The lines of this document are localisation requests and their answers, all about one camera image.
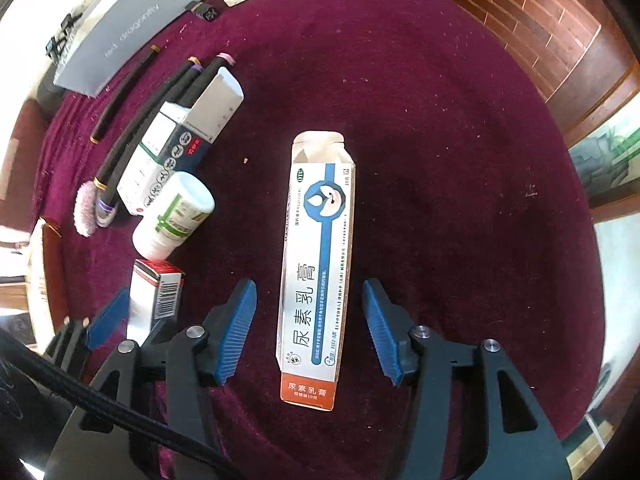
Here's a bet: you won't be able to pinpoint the black marker purple caps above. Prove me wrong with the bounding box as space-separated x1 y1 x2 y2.
97 62 206 226

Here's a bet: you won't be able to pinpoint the grey cardboard box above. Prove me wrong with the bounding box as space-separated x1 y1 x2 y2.
52 0 221 98

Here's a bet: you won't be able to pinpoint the black marker pink caps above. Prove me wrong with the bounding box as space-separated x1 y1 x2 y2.
187 52 237 108

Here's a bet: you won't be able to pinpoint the framed green picture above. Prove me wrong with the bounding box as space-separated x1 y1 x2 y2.
567 105 640 211

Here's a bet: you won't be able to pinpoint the long white blue ointment box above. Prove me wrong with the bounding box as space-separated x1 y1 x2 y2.
275 131 357 413

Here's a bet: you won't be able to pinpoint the maroon table cloth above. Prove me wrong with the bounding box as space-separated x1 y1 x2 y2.
30 0 608 480

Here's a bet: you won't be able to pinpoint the black marker tan caps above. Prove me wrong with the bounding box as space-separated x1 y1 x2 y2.
94 59 197 190

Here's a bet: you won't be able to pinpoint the white bottle green label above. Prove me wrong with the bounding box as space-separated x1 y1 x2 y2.
131 171 216 259

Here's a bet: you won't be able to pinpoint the small black gold case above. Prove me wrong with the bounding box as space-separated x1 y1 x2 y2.
186 1 221 22

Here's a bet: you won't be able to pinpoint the small white red box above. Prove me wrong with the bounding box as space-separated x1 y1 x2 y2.
126 258 186 343

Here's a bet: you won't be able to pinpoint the black marker yellow caps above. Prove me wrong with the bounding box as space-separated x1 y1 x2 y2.
90 45 162 143

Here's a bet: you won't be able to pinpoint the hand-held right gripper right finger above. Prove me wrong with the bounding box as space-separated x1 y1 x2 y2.
361 278 573 480

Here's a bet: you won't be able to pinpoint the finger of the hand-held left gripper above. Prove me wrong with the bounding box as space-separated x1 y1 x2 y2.
84 287 131 352

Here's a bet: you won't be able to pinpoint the black braided cable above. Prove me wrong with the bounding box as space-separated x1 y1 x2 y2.
0 330 241 480

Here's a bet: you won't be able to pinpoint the black clips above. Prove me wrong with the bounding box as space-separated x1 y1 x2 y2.
44 10 83 58

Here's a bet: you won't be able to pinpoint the white dark blue medicine box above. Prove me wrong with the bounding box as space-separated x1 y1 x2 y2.
116 67 245 217

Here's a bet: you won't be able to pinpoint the pink fluffy puff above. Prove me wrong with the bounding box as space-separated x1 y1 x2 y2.
74 178 101 236

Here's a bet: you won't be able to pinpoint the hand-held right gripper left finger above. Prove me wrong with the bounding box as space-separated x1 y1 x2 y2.
75 279 258 480

